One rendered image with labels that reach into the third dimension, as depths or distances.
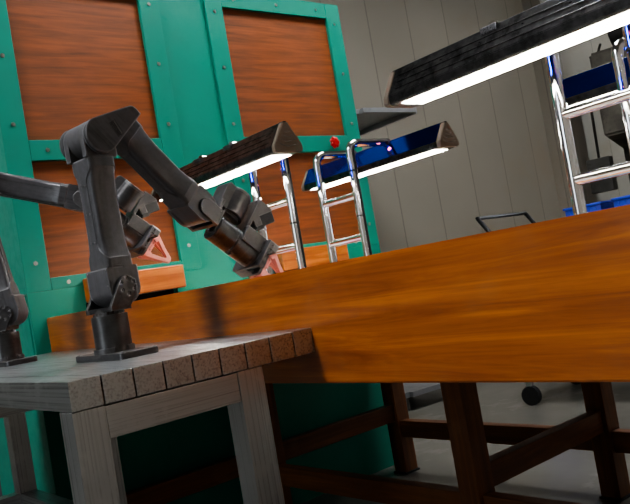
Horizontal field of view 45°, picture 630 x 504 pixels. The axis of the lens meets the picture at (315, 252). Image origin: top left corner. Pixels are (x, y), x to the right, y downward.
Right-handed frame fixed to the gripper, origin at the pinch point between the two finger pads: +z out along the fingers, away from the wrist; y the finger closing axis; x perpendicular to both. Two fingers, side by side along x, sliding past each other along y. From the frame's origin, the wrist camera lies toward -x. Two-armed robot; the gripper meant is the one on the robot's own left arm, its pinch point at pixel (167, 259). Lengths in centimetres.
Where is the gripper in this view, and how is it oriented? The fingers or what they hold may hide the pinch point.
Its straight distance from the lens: 192.1
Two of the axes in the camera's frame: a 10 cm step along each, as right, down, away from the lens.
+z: 6.9, 5.5, 4.6
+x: -3.7, 8.2, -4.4
